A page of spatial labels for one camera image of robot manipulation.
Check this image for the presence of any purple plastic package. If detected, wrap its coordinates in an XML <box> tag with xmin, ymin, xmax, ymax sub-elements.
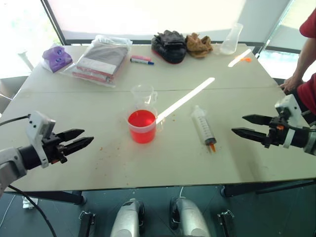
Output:
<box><xmin>41</xmin><ymin>44</ymin><xmax>74</xmax><ymax>74</ymax></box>

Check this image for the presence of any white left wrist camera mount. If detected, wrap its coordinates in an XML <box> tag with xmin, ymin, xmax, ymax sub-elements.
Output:
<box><xmin>25</xmin><ymin>111</ymin><xmax>56</xmax><ymax>169</ymax></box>

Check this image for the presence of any black metal bracket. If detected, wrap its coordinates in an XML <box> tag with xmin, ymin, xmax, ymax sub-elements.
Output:
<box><xmin>217</xmin><ymin>209</ymin><xmax>235</xmax><ymax>237</ymax></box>
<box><xmin>79</xmin><ymin>210</ymin><xmax>97</xmax><ymax>237</ymax></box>

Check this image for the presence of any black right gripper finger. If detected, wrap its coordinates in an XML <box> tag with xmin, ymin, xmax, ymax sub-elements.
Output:
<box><xmin>242</xmin><ymin>114</ymin><xmax>273</xmax><ymax>126</ymax></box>
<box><xmin>231</xmin><ymin>127</ymin><xmax>269</xmax><ymax>144</ymax></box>

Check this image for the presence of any black table leg beam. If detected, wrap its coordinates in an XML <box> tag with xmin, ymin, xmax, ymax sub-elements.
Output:
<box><xmin>220</xmin><ymin>179</ymin><xmax>316</xmax><ymax>198</ymax></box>
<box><xmin>4</xmin><ymin>189</ymin><xmax>87</xmax><ymax>206</ymax></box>

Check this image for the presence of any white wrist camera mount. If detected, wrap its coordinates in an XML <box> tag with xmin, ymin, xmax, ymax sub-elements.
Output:
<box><xmin>275</xmin><ymin>94</ymin><xmax>306</xmax><ymax>149</ymax></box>
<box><xmin>25</xmin><ymin>111</ymin><xmax>56</xmax><ymax>169</ymax></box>

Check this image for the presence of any person red shirt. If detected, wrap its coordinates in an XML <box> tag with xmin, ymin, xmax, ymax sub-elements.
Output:
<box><xmin>296</xmin><ymin>9</ymin><xmax>316</xmax><ymax>114</ymax></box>

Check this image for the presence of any pink marker pen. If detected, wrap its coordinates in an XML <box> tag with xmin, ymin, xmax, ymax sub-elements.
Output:
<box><xmin>130</xmin><ymin>55</ymin><xmax>153</xmax><ymax>62</ymax></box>

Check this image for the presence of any clear plastic syringe orange tip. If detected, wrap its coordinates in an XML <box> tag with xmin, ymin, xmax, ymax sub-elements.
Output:
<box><xmin>191</xmin><ymin>105</ymin><xmax>219</xmax><ymax>154</ymax></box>

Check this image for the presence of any brown crumpled cloth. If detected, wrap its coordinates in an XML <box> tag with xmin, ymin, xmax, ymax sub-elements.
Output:
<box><xmin>185</xmin><ymin>32</ymin><xmax>214</xmax><ymax>59</ymax></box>

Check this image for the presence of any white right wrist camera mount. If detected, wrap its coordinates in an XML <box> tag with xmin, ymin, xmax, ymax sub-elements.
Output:
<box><xmin>275</xmin><ymin>94</ymin><xmax>306</xmax><ymax>149</ymax></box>

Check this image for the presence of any clear beaker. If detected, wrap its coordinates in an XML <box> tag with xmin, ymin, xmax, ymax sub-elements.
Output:
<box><xmin>130</xmin><ymin>84</ymin><xmax>159</xmax><ymax>112</ymax></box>

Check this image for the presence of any beaker with red liquid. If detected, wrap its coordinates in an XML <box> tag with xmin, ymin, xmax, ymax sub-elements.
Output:
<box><xmin>127</xmin><ymin>107</ymin><xmax>165</xmax><ymax>144</ymax></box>

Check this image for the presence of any blue and white marker pen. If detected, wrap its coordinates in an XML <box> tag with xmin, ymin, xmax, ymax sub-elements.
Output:
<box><xmin>129</xmin><ymin>58</ymin><xmax>155</xmax><ymax>66</ymax></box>

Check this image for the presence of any silver robot left leg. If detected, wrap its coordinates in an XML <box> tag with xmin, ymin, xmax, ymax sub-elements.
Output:
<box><xmin>109</xmin><ymin>198</ymin><xmax>146</xmax><ymax>237</ymax></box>

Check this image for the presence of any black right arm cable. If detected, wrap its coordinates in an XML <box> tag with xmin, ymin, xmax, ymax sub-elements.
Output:
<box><xmin>286</xmin><ymin>110</ymin><xmax>316</xmax><ymax>130</ymax></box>

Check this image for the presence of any black crumpled cloth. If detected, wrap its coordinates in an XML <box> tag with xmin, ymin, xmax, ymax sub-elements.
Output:
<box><xmin>151</xmin><ymin>30</ymin><xmax>188</xmax><ymax>65</ymax></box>

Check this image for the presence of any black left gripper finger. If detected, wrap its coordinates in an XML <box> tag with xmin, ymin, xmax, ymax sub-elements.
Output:
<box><xmin>62</xmin><ymin>136</ymin><xmax>95</xmax><ymax>157</ymax></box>
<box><xmin>58</xmin><ymin>128</ymin><xmax>85</xmax><ymax>143</ymax></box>

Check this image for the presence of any clear plastic flask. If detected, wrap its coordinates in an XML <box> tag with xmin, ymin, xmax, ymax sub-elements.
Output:
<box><xmin>219</xmin><ymin>23</ymin><xmax>244</xmax><ymax>56</ymax></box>

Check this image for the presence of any plastic bag with grey books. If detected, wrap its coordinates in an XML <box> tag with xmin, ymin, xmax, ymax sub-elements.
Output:
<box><xmin>60</xmin><ymin>35</ymin><xmax>133</xmax><ymax>88</ymax></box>

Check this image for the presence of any person bare hand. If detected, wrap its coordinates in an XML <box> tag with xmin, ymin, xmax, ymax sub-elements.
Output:
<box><xmin>279</xmin><ymin>72</ymin><xmax>305</xmax><ymax>95</ymax></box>

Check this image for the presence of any dark window frame post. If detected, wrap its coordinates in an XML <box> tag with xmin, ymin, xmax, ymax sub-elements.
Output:
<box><xmin>255</xmin><ymin>0</ymin><xmax>296</xmax><ymax>58</ymax></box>
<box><xmin>40</xmin><ymin>0</ymin><xmax>68</xmax><ymax>46</ymax></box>

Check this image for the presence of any white power strip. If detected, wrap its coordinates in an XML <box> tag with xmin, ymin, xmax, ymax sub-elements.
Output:
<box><xmin>22</xmin><ymin>197</ymin><xmax>39</xmax><ymax>210</ymax></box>

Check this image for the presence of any silver robot right leg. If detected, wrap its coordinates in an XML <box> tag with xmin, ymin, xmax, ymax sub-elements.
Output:
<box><xmin>169</xmin><ymin>197</ymin><xmax>211</xmax><ymax>237</ymax></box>

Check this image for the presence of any silver robot leg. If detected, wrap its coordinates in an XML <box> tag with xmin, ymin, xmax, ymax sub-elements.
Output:
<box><xmin>109</xmin><ymin>198</ymin><xmax>146</xmax><ymax>237</ymax></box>
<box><xmin>169</xmin><ymin>197</ymin><xmax>211</xmax><ymax>237</ymax></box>

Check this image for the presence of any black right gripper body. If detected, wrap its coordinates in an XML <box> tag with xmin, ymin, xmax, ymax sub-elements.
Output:
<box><xmin>262</xmin><ymin>115</ymin><xmax>291</xmax><ymax>149</ymax></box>

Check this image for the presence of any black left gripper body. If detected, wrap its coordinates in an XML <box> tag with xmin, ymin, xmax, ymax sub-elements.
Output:
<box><xmin>41</xmin><ymin>132</ymin><xmax>69</xmax><ymax>165</ymax></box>

